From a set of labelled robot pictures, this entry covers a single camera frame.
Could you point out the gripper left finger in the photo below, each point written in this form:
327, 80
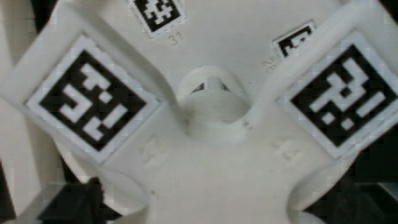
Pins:
69, 204

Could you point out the white round table top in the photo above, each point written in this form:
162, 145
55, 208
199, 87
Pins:
227, 33

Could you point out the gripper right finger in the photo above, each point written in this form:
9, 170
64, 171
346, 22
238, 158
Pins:
357, 203

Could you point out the white cylindrical table leg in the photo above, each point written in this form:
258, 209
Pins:
211, 95

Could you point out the white cross-shaped table base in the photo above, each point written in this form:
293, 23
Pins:
204, 173

